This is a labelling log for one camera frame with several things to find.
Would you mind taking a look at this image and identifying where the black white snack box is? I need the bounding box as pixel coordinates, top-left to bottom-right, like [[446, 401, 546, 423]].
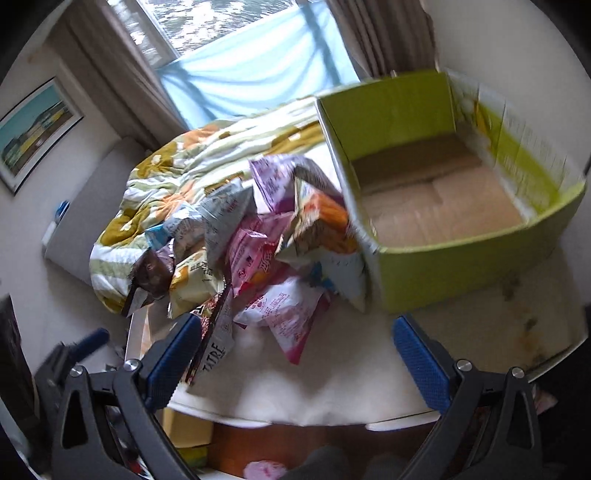
[[184, 286, 235, 385]]

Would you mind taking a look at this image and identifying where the brown chocolate snack bag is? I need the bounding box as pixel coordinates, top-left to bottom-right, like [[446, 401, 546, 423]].
[[121, 245, 175, 317]]

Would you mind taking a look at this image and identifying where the yellow orange snack bag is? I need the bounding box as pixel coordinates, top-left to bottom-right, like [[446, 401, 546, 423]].
[[168, 248, 224, 319]]

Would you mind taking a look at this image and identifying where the blue white snack bag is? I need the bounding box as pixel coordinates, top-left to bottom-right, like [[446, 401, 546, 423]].
[[145, 205, 205, 262]]

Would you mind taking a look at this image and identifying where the white pink snack bag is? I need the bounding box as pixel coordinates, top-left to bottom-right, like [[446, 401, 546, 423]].
[[233, 274, 329, 365]]

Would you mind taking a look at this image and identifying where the grey white snack bag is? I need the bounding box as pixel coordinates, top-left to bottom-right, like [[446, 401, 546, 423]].
[[197, 180, 256, 269]]

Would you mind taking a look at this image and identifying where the orange white snack bag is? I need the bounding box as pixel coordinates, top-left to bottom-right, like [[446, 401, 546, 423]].
[[276, 178, 363, 268]]

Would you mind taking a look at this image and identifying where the purple snack bag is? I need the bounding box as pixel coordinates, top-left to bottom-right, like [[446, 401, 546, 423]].
[[249, 154, 345, 214]]

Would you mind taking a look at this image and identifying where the grey padded headboard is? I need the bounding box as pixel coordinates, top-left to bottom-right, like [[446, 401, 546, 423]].
[[43, 138, 145, 285]]

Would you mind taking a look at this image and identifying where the green cardboard box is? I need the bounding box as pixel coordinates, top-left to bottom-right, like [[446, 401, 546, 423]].
[[315, 71, 586, 313]]

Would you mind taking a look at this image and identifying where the floral striped quilt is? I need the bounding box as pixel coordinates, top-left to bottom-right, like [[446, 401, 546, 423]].
[[89, 97, 325, 314]]

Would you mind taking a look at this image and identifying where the framed landscape picture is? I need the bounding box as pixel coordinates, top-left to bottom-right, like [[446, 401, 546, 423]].
[[0, 77, 84, 195]]

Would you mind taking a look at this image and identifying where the brown left drape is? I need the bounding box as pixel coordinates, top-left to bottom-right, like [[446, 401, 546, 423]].
[[48, 1, 187, 150]]

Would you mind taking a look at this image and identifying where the brown drape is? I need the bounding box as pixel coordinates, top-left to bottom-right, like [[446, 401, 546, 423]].
[[48, 1, 187, 150], [328, 0, 437, 80]]

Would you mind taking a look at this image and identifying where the brown right drape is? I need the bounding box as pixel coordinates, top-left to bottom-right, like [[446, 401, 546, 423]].
[[328, 0, 437, 80]]

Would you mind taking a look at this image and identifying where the light blue sheer curtain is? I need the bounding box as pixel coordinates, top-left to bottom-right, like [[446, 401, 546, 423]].
[[157, 1, 360, 128]]

